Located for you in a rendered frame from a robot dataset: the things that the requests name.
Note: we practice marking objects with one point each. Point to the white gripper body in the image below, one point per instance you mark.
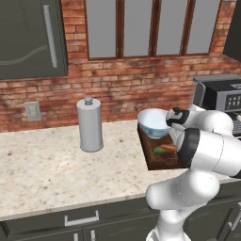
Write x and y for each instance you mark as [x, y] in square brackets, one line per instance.
[174, 135]

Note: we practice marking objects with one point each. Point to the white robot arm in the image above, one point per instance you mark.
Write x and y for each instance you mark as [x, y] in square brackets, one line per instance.
[200, 153]

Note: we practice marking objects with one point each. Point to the green vegetable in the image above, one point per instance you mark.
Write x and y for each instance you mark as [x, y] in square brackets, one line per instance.
[158, 150]

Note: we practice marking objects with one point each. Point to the white and blue bowl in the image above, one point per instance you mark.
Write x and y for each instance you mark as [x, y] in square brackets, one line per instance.
[152, 123]

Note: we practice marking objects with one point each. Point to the dark brown wooden tray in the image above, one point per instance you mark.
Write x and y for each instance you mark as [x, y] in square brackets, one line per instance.
[158, 160]

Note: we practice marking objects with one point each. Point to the orange carrot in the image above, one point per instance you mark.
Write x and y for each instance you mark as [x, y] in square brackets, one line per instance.
[169, 147]

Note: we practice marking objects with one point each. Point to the black and silver coffee machine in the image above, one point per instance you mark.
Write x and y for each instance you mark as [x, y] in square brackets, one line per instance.
[219, 94]

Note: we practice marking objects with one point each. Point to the dark grey drawer front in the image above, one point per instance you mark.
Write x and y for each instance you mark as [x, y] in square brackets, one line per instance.
[37, 222]
[230, 189]

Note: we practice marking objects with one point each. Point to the grey paper towel roll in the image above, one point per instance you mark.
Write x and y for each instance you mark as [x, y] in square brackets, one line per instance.
[90, 125]

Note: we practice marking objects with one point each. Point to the dark grey base cupboard door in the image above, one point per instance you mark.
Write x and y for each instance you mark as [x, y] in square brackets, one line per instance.
[47, 237]
[125, 230]
[207, 226]

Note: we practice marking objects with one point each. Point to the brown framed window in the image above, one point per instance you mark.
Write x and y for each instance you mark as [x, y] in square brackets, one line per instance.
[138, 28]

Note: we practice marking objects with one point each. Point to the dark wall cupboard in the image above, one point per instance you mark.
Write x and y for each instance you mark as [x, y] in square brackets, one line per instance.
[233, 28]

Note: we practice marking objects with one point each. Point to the grey wall socket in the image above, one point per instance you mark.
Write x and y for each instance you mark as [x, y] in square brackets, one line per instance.
[33, 111]

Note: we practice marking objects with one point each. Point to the dark grey wall cupboard door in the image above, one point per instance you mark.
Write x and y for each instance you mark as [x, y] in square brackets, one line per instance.
[22, 37]

